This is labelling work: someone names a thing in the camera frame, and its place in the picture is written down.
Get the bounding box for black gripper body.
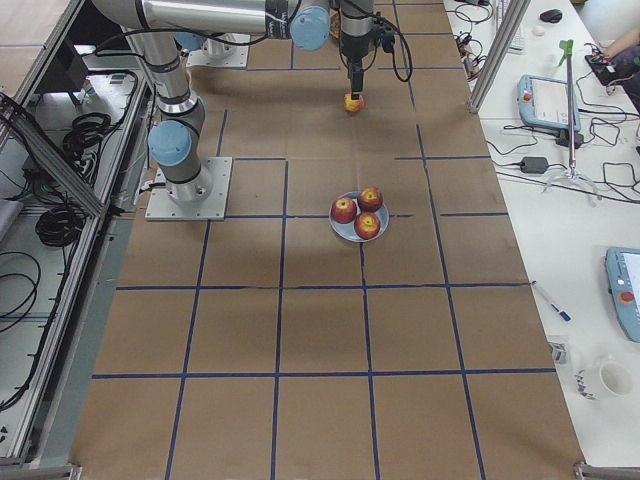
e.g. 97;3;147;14
340;47;371;80

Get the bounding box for yellow-red apple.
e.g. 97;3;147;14
344;93;365;114

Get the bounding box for red apple on plate back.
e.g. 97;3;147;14
356;186;384;212

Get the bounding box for red apple on plate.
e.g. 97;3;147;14
354;212;381;240
330;196;357;224
356;186;384;212

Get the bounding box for red apple on plate left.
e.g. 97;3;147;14
330;196;357;224

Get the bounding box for red apple on plate front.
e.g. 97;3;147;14
354;212;381;240

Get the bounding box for light blue plate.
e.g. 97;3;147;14
329;191;389;243

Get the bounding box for left teach pendant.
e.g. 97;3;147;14
517;75;575;130

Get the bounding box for teach pendant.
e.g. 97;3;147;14
517;75;575;130
605;247;640;343

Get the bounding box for black power adapter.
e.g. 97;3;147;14
518;156;549;174

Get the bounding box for black computer mouse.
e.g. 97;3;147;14
539;9;563;24

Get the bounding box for metal tripod stand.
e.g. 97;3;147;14
543;39;602;200

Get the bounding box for blue white pen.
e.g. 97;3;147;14
531;280;572;322

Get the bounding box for right teach pendant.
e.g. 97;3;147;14
605;247;640;343

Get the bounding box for white mug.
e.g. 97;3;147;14
574;356;634;401

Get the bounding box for black braided left cable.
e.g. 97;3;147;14
369;14;414;83

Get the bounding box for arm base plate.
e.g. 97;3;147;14
145;157;233;221
186;44;249;69

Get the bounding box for aluminium frame post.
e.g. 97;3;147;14
466;0;530;114

